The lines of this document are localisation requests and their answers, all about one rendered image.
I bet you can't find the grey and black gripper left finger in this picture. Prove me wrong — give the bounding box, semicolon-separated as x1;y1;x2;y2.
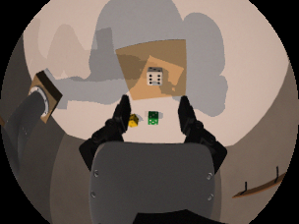
79;94;132;171

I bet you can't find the yellow die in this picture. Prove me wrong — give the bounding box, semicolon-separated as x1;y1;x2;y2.
129;114;139;128

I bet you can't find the white die with black pips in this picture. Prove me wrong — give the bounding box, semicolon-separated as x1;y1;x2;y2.
147;67;163;85

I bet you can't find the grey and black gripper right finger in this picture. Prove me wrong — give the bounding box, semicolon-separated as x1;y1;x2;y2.
178;95;227;175

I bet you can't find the brown flat mat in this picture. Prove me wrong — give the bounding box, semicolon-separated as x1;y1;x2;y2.
115;39;187;100

